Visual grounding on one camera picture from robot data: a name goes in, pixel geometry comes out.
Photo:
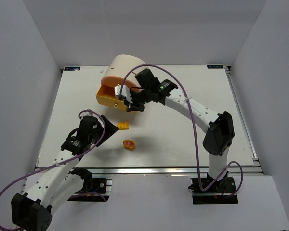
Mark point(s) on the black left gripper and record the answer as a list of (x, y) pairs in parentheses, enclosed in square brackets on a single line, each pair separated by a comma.
[(102, 130)]

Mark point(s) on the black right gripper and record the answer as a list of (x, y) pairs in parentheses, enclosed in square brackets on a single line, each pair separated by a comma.
[(133, 104)]

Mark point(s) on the yellow lego brick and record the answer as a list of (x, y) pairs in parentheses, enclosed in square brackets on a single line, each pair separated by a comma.
[(123, 126)]

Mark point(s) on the orange oval lego piece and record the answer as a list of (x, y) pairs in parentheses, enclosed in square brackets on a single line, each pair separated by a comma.
[(129, 145)]

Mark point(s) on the yellow drawer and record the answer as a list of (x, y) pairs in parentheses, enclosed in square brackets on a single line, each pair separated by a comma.
[(106, 96)]

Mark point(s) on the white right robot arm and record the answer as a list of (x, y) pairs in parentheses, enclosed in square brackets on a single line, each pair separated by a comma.
[(217, 127)]

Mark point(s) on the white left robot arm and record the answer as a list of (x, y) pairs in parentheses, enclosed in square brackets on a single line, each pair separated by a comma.
[(33, 210)]

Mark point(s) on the cream drawer cabinet shell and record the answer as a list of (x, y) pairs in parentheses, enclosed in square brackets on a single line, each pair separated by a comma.
[(122, 64)]

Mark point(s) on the left blue corner label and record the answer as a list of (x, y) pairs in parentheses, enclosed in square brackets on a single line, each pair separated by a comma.
[(75, 68)]

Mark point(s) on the blue corner label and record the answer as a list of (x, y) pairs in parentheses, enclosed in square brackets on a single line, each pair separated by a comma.
[(75, 68), (215, 66)]

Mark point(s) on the right blue corner label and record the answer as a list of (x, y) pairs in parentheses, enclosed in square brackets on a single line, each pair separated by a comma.
[(215, 66)]

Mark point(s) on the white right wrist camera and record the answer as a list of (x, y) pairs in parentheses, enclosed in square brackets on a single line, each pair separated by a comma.
[(122, 92)]

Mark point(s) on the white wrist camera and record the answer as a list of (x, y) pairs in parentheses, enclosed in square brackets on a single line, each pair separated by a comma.
[(122, 92), (83, 113)]

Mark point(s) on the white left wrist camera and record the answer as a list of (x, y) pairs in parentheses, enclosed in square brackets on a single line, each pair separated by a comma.
[(83, 113)]

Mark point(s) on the aluminium table front rail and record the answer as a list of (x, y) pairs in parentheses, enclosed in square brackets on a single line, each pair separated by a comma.
[(249, 170)]

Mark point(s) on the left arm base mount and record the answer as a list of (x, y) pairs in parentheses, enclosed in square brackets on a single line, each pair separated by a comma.
[(93, 189)]

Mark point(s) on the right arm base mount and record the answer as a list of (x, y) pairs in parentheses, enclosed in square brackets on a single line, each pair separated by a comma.
[(220, 193)]

